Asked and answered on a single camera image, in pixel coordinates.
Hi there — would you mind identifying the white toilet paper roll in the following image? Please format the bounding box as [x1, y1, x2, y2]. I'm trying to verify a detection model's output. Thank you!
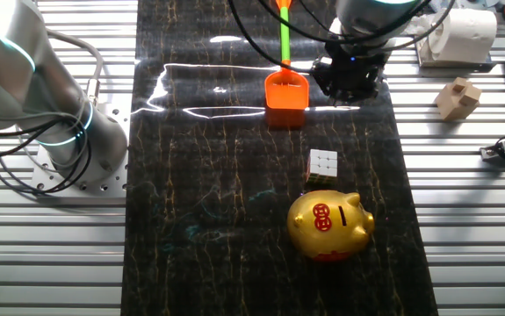
[427, 7, 498, 65]

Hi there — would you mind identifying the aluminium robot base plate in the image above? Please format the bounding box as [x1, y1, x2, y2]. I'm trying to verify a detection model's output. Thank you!
[30, 94, 131, 198]

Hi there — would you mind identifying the golden piggy bank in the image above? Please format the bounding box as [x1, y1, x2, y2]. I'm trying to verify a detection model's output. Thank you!
[286, 190, 375, 263]

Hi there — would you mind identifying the wooden interlocking block puzzle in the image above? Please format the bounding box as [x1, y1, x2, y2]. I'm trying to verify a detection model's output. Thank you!
[434, 77, 483, 122]

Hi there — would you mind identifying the black marble pattern mat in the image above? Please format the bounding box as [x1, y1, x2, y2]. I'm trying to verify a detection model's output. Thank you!
[119, 0, 438, 316]

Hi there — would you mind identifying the white faced puzzle cube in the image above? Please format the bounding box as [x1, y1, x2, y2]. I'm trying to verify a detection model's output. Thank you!
[306, 148, 339, 185]

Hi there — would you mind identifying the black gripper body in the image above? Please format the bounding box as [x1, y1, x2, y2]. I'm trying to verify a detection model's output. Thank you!
[321, 39, 387, 87]

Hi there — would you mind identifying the orange toy shovel green handle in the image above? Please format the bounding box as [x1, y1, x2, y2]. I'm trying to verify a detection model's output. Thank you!
[263, 0, 310, 111]

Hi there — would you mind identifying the crumpled white tissue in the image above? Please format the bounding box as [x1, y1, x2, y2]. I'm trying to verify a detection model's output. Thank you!
[403, 12, 437, 37]

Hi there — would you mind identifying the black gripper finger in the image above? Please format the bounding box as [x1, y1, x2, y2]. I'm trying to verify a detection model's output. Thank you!
[311, 61, 340, 98]
[347, 82, 380, 104]

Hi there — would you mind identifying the thick grey robot cable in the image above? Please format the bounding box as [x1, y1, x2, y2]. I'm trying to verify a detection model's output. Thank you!
[45, 28, 104, 106]

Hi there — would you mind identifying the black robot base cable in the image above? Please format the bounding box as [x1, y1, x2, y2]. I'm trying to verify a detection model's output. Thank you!
[0, 109, 93, 195]

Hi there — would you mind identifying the dark paper roll tray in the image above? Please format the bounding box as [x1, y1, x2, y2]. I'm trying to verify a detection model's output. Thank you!
[414, 34, 494, 74]

